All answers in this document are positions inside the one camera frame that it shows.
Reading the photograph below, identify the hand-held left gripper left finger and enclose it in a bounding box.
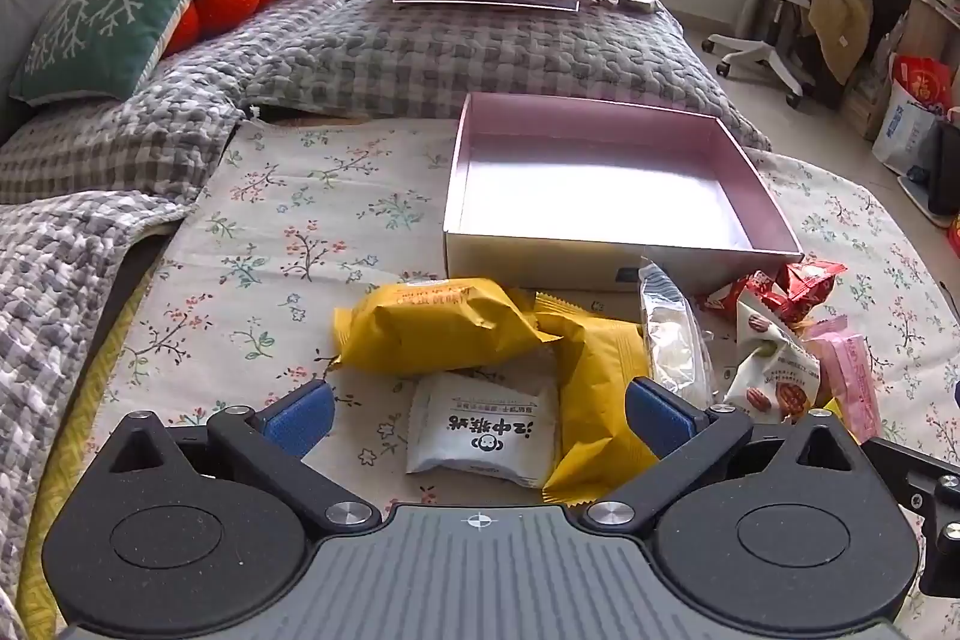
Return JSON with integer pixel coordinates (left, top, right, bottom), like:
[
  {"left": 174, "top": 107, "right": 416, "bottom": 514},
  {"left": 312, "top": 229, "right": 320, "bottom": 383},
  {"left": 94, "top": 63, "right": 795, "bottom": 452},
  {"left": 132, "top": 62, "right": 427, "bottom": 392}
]
[{"left": 101, "top": 377, "right": 383, "bottom": 532}]

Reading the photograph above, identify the clear acrylic tray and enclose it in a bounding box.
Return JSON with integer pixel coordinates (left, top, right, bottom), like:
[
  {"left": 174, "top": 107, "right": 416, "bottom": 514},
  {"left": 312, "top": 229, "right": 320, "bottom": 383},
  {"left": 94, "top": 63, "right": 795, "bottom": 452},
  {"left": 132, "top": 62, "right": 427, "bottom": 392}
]
[{"left": 390, "top": 0, "right": 584, "bottom": 16}]

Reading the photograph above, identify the white and blue bag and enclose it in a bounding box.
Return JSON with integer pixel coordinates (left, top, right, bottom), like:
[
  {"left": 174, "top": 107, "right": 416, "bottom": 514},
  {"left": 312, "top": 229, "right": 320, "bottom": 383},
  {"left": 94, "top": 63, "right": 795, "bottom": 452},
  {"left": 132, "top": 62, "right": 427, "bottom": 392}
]
[{"left": 871, "top": 81, "right": 944, "bottom": 178}]

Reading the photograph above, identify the white triangular nut packet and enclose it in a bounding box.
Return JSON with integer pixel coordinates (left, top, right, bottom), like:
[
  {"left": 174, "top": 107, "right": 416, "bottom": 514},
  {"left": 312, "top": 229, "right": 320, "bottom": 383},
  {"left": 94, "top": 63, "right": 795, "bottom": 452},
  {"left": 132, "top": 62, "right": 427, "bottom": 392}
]
[{"left": 722, "top": 301, "right": 824, "bottom": 425}]

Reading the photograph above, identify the white square snack packet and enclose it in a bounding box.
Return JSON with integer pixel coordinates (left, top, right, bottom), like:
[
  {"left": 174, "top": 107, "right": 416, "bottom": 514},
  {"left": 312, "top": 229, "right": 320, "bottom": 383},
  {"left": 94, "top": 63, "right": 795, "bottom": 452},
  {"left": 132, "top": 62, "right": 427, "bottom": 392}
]
[{"left": 405, "top": 371, "right": 562, "bottom": 489}]

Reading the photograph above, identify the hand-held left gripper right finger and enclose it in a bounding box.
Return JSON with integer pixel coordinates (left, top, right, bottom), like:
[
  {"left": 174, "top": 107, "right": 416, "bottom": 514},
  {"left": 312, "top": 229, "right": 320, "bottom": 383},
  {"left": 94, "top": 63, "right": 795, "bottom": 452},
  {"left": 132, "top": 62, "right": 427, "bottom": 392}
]
[{"left": 583, "top": 376, "right": 872, "bottom": 530}]

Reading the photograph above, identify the wooden desk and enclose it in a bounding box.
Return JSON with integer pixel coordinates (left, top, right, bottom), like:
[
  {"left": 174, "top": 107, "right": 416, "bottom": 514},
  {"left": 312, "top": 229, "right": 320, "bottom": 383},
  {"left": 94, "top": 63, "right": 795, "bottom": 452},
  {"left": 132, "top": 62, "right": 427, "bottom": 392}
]
[{"left": 840, "top": 0, "right": 960, "bottom": 142}]

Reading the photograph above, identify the clear plastic snack packet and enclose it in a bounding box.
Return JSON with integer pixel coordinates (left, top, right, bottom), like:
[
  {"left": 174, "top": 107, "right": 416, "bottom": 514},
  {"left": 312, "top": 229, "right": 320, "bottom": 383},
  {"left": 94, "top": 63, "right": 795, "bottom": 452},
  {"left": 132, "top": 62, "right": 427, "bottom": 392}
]
[{"left": 636, "top": 261, "right": 719, "bottom": 414}]

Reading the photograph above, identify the large yellow snack packet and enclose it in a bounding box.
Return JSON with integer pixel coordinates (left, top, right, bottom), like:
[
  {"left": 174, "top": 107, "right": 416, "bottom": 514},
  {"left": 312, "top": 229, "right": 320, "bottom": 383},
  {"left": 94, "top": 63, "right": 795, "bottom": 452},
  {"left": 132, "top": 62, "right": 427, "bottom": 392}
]
[
  {"left": 532, "top": 291, "right": 662, "bottom": 507},
  {"left": 332, "top": 278, "right": 562, "bottom": 378}
]

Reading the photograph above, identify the green snowflake pillow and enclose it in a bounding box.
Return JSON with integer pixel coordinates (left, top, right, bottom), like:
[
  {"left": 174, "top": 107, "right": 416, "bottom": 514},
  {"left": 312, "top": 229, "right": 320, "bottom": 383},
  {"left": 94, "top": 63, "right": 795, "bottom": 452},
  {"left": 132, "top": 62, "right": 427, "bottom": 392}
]
[{"left": 9, "top": 0, "right": 278, "bottom": 107}]

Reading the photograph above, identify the yellow woven mat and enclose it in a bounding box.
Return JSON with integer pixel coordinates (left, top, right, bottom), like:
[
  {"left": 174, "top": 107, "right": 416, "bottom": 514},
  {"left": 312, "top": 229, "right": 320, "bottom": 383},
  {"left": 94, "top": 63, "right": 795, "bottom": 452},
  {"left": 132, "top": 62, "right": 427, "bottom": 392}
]
[{"left": 15, "top": 278, "right": 156, "bottom": 640}]

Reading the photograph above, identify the pink cardboard box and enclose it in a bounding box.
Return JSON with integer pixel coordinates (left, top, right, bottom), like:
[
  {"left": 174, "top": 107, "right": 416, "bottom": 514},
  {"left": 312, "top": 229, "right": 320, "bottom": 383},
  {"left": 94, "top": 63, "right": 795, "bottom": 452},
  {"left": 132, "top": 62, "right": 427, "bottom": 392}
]
[{"left": 442, "top": 91, "right": 806, "bottom": 298}]

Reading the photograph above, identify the grey checked blanket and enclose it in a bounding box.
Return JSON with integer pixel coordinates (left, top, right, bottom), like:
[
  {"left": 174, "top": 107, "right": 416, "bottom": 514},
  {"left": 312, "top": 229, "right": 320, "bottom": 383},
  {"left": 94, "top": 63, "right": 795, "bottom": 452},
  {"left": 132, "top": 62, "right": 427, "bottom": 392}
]
[{"left": 0, "top": 0, "right": 773, "bottom": 611}]

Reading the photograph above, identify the pink snack packet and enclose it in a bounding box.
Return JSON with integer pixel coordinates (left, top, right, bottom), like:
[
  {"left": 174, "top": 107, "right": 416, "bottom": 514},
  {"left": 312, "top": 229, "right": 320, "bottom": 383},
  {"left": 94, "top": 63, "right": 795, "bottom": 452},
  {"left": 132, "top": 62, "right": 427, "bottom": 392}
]
[{"left": 804, "top": 316, "right": 884, "bottom": 444}]

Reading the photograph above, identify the red gift bag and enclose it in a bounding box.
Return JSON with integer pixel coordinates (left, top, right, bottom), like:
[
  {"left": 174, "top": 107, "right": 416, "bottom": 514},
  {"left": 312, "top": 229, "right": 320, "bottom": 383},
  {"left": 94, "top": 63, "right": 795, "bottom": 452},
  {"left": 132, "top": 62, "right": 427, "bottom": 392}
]
[{"left": 890, "top": 53, "right": 956, "bottom": 118}]

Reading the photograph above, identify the black bag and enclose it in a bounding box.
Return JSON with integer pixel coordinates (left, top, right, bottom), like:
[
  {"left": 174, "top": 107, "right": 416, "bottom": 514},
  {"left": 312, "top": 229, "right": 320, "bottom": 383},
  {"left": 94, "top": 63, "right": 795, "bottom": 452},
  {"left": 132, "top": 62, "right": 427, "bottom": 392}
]
[{"left": 926, "top": 117, "right": 960, "bottom": 219}]

